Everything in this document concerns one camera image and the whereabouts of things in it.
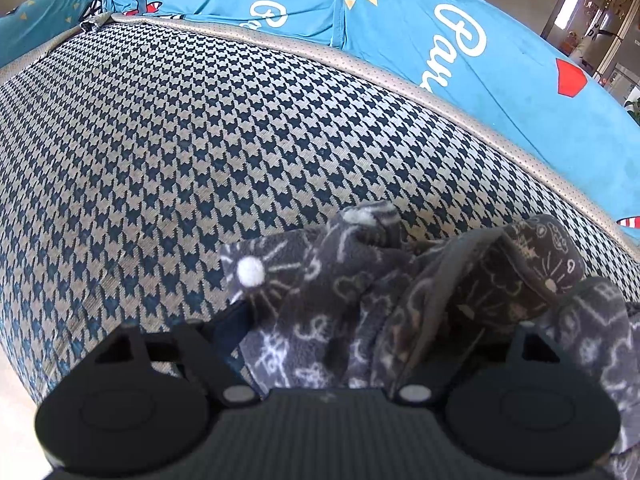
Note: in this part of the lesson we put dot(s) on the silver refrigerator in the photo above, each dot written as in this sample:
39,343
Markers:
617,35

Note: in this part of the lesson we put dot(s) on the grey printed fleece garment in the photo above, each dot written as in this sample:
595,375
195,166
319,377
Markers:
350,310

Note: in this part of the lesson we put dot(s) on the blue printed sofa cover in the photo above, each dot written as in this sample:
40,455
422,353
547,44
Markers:
390,60

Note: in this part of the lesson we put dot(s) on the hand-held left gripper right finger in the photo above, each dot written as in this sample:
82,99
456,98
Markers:
442,375

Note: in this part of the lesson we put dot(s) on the bright wooden door frame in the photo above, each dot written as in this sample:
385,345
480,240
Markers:
565,10

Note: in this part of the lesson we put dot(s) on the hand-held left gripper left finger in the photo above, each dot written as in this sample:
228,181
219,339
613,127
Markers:
232,325

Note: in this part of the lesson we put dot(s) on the houndstooth sofa seat cushion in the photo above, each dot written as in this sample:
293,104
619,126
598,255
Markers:
200,135

